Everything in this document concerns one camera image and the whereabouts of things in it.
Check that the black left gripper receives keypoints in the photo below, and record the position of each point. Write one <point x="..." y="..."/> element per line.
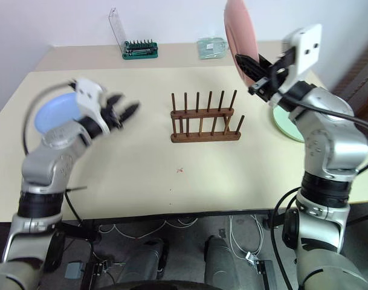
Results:
<point x="112" y="116"/>

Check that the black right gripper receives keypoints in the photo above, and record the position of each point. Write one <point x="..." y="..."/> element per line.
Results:
<point x="268" y="86"/>

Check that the pink plate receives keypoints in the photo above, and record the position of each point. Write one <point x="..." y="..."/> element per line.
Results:
<point x="239" y="30"/>

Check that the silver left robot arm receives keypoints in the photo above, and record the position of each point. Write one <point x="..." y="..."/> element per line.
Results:
<point x="50" y="157"/>

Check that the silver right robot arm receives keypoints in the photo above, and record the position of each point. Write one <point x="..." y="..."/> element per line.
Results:
<point x="331" y="136"/>

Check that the wooden dish rack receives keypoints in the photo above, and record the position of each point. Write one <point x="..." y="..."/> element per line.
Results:
<point x="202" y="137"/>

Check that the clear plastic bag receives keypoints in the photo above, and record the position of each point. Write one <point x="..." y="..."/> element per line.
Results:
<point x="212" y="47"/>

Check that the green screwdriver bit set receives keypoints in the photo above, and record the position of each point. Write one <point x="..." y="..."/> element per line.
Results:
<point x="140" y="52"/>

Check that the green plate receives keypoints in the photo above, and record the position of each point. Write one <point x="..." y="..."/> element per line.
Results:
<point x="285" y="124"/>

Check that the blue plate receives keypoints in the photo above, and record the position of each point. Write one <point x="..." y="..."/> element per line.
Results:
<point x="55" y="113"/>

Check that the clear plastic lid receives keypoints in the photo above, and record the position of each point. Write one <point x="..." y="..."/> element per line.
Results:
<point x="117" y="27"/>

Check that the dark wooden cabinet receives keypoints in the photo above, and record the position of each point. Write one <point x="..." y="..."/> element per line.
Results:
<point x="362" y="78"/>

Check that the dark grey rounded shape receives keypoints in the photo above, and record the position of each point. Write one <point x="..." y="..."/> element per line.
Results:
<point x="144" y="259"/>
<point x="223" y="259"/>

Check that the grey foot pedal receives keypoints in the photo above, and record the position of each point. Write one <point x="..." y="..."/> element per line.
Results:
<point x="72" y="270"/>

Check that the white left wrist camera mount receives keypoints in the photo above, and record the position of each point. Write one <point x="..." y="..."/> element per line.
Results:
<point x="88" y="90"/>

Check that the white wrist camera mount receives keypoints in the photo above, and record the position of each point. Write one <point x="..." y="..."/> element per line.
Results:
<point x="307" y="45"/>
<point x="88" y="90"/>

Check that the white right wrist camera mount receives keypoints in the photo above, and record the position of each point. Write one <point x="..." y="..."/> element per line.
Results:
<point x="307" y="45"/>

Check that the black table frame bar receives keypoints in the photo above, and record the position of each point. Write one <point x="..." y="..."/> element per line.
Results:
<point x="171" y="218"/>

